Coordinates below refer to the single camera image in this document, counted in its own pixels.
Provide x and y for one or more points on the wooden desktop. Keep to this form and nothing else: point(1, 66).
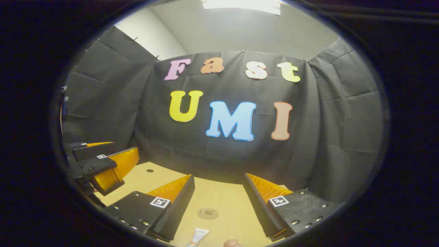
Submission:
point(223, 199)

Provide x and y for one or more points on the ceiling light panel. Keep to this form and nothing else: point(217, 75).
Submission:
point(240, 5)

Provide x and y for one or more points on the white toothpaste tube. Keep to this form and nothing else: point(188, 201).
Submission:
point(198, 237)

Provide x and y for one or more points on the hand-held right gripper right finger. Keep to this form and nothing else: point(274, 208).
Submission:
point(260, 209)

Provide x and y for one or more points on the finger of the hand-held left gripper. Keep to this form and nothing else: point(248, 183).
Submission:
point(94, 152)
point(103, 168)

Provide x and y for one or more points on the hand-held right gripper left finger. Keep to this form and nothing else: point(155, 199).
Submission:
point(178, 212)

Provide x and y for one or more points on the black backdrop cloth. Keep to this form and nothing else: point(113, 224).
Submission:
point(308, 120)

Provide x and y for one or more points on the round wooden coaster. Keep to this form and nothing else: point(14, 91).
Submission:
point(208, 213)

